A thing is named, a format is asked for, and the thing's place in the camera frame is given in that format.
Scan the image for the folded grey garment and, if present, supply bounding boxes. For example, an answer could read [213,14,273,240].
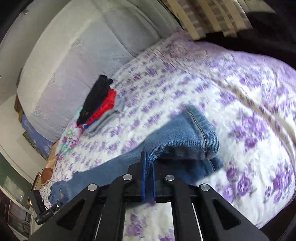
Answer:
[85,96,125,136]

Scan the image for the blue patterned pillow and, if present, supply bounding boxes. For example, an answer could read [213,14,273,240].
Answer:
[21,114,53,160]

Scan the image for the folded turquoise floral quilt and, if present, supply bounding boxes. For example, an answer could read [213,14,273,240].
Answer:
[55,107,84,160]

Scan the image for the blue denim jeans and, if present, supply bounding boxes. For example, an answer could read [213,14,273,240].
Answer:
[48,105,224,204]

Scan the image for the lavender lace headboard cover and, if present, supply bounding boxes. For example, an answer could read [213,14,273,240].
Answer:
[17,1,179,142]

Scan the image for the folded blue garment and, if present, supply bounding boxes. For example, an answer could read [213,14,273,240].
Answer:
[82,124,89,130]

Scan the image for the purple floral bedspread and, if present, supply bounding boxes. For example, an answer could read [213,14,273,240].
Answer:
[41,31,295,228]

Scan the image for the checkered curtain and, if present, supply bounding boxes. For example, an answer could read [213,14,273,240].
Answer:
[162,0,276,40]

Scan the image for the folded black garment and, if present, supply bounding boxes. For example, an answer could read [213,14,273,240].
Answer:
[77,75,113,126]

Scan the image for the brown patchwork pillow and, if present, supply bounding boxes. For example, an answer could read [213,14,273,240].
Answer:
[41,140,59,186]

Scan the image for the folded red garment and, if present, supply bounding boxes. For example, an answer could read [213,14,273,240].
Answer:
[82,89,117,126]

